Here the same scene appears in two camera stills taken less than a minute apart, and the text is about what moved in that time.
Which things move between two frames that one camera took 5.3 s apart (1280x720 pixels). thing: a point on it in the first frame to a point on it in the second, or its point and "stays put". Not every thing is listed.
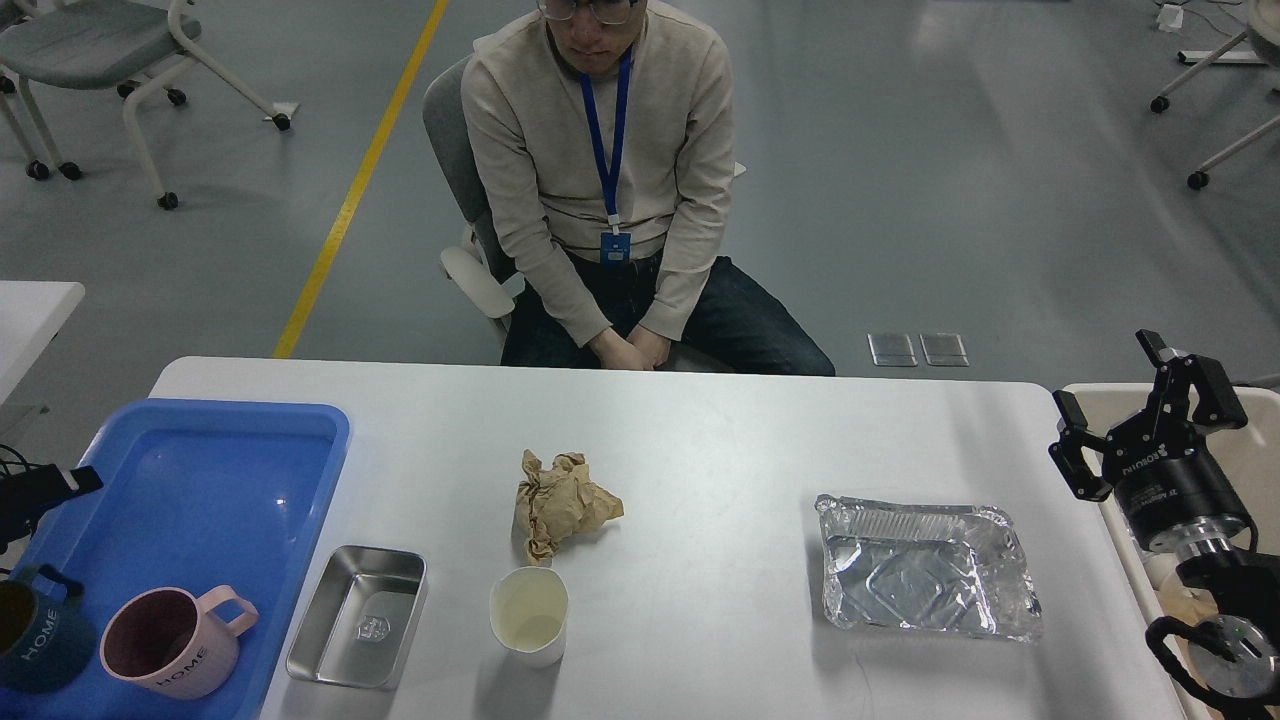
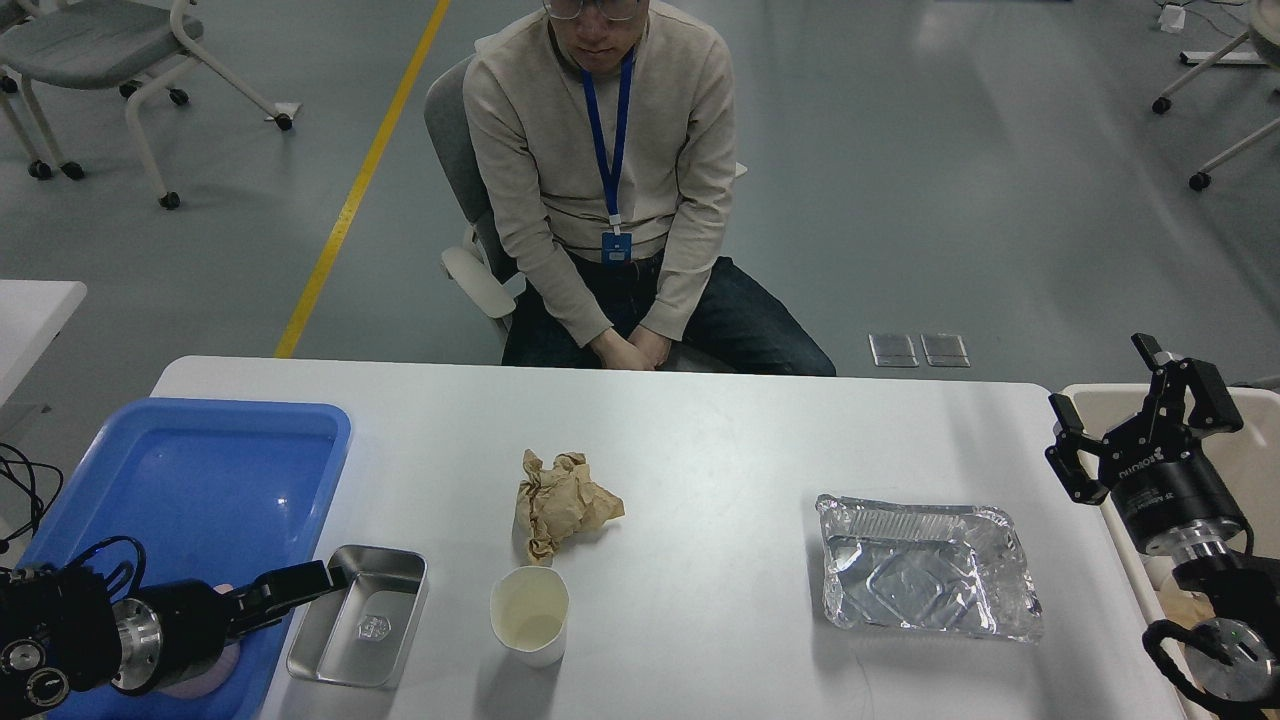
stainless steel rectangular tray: x=357 y=625 stays put
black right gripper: x=1164 y=476 stays put
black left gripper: x=26 y=497 to x=165 y=631
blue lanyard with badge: x=615 y=247 stays put
